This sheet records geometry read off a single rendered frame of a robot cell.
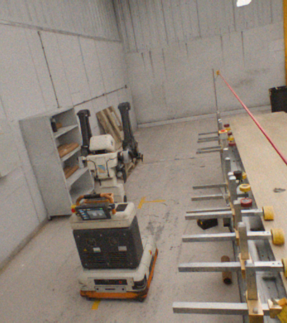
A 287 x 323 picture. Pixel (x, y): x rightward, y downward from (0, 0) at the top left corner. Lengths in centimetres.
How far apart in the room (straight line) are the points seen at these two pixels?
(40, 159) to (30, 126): 47
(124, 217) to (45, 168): 219
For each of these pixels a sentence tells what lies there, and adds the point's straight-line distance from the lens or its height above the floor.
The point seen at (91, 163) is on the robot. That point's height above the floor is 118.
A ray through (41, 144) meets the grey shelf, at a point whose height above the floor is 117.
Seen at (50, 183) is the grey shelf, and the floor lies 60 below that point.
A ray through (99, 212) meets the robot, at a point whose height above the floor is 88.
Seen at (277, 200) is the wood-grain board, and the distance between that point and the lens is 221.
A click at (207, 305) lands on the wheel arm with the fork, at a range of 134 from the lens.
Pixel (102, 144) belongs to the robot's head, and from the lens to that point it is 270.
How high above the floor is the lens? 189
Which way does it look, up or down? 17 degrees down
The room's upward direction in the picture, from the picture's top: 11 degrees counter-clockwise
